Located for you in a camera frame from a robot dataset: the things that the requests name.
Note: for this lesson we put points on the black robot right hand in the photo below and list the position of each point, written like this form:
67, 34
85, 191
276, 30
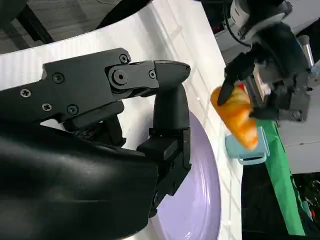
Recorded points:
75, 180

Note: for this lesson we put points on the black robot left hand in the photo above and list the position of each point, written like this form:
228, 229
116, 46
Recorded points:
282, 52

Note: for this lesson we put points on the orange white toy bread roll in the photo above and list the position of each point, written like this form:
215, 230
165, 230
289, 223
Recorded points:
240, 122

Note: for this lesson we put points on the pale green mug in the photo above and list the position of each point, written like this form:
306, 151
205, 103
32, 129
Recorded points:
233, 148

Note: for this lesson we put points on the lilac plate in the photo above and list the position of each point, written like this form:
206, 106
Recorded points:
195, 200

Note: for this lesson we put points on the green cloth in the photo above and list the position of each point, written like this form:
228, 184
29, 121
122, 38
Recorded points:
282, 175

